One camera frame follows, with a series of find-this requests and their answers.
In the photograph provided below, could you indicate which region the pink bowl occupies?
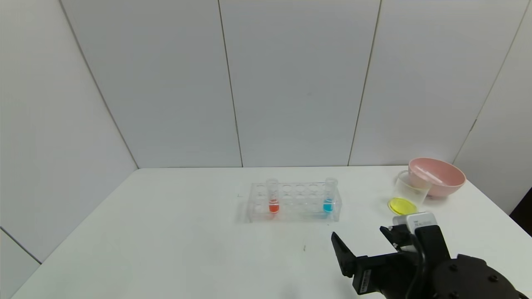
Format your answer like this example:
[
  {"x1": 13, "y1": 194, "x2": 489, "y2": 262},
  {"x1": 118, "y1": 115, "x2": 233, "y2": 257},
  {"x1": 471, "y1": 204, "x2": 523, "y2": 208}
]
[{"x1": 409, "y1": 157, "x2": 467, "y2": 197}]

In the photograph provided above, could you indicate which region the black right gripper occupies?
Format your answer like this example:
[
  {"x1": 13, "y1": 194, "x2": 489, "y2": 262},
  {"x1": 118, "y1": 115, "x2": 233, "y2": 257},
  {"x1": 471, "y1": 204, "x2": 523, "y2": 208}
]
[{"x1": 331, "y1": 225, "x2": 428, "y2": 299}]

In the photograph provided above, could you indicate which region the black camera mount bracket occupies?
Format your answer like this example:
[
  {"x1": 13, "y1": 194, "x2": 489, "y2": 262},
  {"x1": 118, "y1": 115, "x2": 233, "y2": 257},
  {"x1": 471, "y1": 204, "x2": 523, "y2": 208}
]
[{"x1": 414, "y1": 224, "x2": 453, "y2": 262}]

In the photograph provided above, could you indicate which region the red pigment test tube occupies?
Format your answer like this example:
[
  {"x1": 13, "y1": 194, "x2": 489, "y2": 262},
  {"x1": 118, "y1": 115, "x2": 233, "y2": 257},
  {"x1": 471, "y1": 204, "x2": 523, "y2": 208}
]
[{"x1": 266, "y1": 179, "x2": 280, "y2": 214}]

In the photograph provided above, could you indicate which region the clear plastic beaker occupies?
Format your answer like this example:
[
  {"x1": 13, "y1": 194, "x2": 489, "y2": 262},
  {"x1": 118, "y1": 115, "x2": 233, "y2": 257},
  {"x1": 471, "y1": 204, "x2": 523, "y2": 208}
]
[{"x1": 388, "y1": 170, "x2": 431, "y2": 216}]

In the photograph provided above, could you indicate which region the yellow pigment test tube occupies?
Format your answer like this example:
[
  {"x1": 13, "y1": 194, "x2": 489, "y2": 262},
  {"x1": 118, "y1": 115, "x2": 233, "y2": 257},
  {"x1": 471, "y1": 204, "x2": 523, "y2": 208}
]
[{"x1": 415, "y1": 167, "x2": 444, "y2": 184}]

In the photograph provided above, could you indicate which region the clear acrylic test tube rack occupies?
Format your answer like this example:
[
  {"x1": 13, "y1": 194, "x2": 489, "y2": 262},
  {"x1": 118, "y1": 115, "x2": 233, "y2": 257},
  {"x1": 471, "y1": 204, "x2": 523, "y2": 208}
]
[{"x1": 245, "y1": 179, "x2": 342, "y2": 223}]

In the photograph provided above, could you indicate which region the blue pigment test tube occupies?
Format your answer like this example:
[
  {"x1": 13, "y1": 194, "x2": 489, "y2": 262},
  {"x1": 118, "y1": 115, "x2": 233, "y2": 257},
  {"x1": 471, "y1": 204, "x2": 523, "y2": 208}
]
[{"x1": 324, "y1": 178, "x2": 337, "y2": 213}]

